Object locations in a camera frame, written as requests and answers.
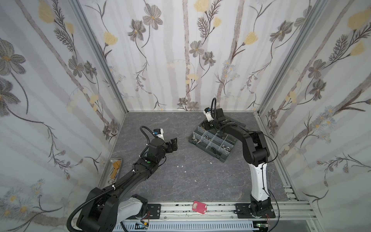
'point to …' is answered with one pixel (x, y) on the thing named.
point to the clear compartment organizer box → (216, 143)
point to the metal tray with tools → (115, 164)
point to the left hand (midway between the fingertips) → (172, 138)
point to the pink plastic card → (199, 207)
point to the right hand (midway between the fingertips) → (206, 118)
